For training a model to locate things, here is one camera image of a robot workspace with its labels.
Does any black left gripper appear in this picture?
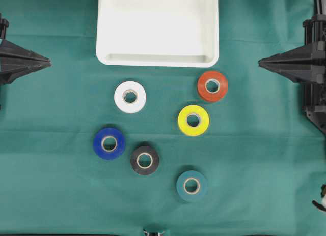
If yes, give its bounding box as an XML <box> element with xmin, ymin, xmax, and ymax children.
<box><xmin>0</xmin><ymin>14</ymin><xmax>51</xmax><ymax>85</ymax></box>

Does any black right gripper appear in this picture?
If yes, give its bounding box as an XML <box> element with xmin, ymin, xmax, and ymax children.
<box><xmin>258</xmin><ymin>14</ymin><xmax>325</xmax><ymax>134</ymax></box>

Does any yellow tape roll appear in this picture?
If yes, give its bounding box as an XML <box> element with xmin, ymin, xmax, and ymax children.
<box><xmin>177</xmin><ymin>105</ymin><xmax>210</xmax><ymax>137</ymax></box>

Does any black tape roll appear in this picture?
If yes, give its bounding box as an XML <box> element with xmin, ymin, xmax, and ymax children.
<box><xmin>130</xmin><ymin>146</ymin><xmax>159</xmax><ymax>175</ymax></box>

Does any orange tape roll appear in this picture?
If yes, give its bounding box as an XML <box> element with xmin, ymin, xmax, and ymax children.
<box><xmin>197</xmin><ymin>71</ymin><xmax>228</xmax><ymax>102</ymax></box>

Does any white tape roll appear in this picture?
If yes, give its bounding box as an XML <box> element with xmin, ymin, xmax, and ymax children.
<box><xmin>114</xmin><ymin>81</ymin><xmax>147</xmax><ymax>114</ymax></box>

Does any white plastic tray case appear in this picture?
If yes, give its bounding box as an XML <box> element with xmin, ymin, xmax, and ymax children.
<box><xmin>96</xmin><ymin>0</ymin><xmax>220</xmax><ymax>68</ymax></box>

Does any blue tape roll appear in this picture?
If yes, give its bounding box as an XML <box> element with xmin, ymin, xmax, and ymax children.
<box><xmin>93</xmin><ymin>128</ymin><xmax>126</xmax><ymax>160</ymax></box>

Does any teal tape roll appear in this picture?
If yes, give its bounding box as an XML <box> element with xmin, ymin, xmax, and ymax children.
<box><xmin>176</xmin><ymin>170</ymin><xmax>208</xmax><ymax>202</ymax></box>

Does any green table cloth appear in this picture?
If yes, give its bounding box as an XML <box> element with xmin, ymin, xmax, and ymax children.
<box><xmin>1</xmin><ymin>0</ymin><xmax>325</xmax><ymax>235</ymax></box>

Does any small black white object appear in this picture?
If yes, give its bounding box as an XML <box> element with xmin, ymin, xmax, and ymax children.
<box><xmin>312</xmin><ymin>184</ymin><xmax>326</xmax><ymax>212</ymax></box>

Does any metal clip at bottom edge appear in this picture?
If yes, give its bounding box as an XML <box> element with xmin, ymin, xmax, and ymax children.
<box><xmin>143</xmin><ymin>229</ymin><xmax>165</xmax><ymax>236</ymax></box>

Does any black aluminium frame rail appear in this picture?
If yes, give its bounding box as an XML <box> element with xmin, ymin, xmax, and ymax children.
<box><xmin>314</xmin><ymin>0</ymin><xmax>326</xmax><ymax>15</ymax></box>

